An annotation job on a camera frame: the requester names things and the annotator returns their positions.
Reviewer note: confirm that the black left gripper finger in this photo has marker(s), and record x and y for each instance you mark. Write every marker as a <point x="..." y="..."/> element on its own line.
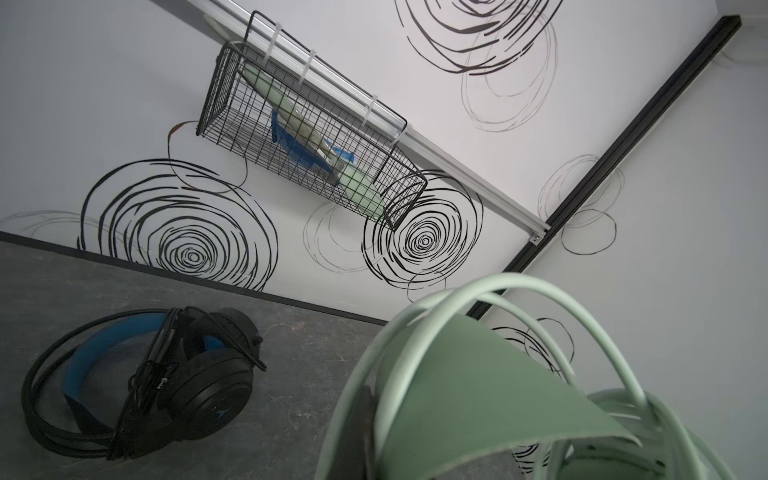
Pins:
<point x="353" y="457"/>

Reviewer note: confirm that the mint green headphones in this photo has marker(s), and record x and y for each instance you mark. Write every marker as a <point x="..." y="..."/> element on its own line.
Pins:
<point x="463" y="374"/>

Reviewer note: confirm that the black gaming headphones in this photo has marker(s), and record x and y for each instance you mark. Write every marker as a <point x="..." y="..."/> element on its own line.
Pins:
<point x="195" y="377"/>

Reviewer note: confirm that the blue item in basket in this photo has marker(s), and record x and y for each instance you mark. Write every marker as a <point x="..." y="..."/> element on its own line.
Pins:
<point x="296" y="150"/>

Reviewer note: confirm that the black wire basket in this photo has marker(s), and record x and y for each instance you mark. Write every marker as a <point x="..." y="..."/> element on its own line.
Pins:
<point x="238" y="118"/>

